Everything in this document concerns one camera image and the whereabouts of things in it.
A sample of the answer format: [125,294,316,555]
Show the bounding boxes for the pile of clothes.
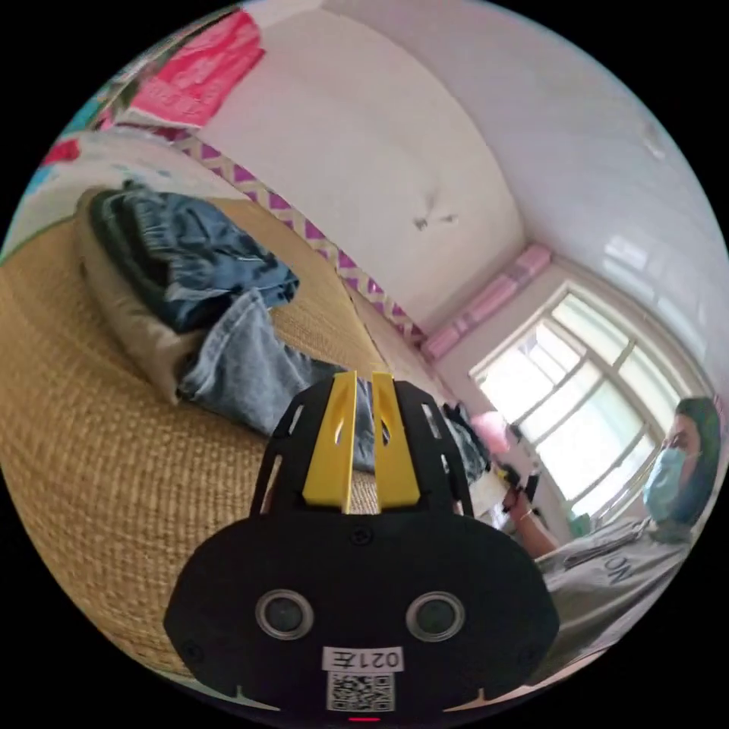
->
[77,179,301,406]

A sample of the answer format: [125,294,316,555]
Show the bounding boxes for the pink curtain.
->
[420,243,554,362]

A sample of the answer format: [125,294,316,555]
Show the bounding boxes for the pink red bag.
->
[126,10,267,130]

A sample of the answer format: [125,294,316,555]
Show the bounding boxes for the light gray jeans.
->
[177,289,378,474]

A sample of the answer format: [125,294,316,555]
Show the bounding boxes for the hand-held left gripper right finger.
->
[371,371,422,513]

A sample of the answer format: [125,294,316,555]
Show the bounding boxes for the window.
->
[469,282,720,526]

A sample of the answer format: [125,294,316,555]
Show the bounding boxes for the person's right forearm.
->
[514,505,563,563]

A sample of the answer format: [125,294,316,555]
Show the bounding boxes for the bed with woven mat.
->
[0,131,456,684]

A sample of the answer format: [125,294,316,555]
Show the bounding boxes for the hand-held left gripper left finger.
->
[301,370,358,515]

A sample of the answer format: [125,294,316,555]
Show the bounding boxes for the person's body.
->
[534,396,727,680]

